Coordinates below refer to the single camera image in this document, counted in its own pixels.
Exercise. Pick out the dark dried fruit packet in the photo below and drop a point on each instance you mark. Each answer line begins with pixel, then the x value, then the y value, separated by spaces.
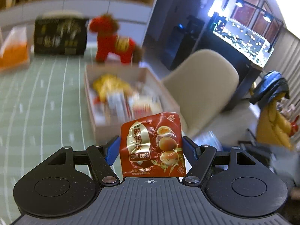
pixel 117 106

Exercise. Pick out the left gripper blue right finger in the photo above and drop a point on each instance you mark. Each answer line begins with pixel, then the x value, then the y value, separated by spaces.
pixel 201 159

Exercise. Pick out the red quail eggs packet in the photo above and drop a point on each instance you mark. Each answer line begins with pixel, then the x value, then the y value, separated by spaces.
pixel 152 147

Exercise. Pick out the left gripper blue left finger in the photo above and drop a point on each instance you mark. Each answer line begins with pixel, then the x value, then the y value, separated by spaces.
pixel 101 158

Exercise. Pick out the blue pink candy packet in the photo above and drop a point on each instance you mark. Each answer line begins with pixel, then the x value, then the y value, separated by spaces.
pixel 208 138

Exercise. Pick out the beige chair right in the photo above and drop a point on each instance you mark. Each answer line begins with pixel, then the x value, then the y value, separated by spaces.
pixel 202 86

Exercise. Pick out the black plum gift bag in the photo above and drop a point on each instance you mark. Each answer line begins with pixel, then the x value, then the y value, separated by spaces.
pixel 65 35

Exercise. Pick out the orange tissue box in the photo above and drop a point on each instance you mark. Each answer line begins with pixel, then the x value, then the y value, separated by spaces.
pixel 15 49

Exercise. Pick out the gold foil snack packet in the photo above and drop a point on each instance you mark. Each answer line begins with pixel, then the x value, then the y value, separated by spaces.
pixel 108 84

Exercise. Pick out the red plush horse toy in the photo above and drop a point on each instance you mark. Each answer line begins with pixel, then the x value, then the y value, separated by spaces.
pixel 109 41

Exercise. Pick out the green grid tablecloth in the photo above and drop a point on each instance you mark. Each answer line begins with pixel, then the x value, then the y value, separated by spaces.
pixel 43 108

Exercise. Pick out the pink cardboard box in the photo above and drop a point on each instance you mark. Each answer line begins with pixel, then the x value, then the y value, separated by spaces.
pixel 141 79

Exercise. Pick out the yellow black jacket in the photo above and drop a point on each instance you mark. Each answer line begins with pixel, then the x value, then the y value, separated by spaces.
pixel 273 127

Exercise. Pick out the rice cracker snack bag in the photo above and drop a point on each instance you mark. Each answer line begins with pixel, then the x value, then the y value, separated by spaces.
pixel 141 105

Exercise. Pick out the fish tank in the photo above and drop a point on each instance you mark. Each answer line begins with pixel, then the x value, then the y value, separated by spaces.
pixel 251 30

